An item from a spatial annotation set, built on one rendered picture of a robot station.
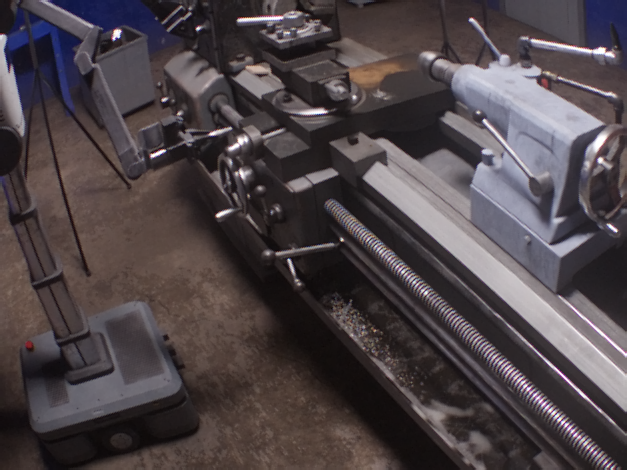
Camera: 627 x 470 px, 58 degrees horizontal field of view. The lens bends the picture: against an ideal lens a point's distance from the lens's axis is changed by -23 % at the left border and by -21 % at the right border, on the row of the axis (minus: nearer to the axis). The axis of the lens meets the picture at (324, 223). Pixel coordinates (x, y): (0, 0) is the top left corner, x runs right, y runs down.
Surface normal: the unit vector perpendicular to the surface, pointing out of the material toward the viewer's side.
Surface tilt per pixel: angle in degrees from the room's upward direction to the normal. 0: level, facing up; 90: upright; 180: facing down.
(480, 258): 36
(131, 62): 90
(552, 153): 76
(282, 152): 0
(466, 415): 0
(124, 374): 0
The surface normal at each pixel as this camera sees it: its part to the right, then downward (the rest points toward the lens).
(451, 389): -0.11, -0.81
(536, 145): -0.88, 0.15
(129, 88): 0.56, 0.43
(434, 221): -0.60, -0.45
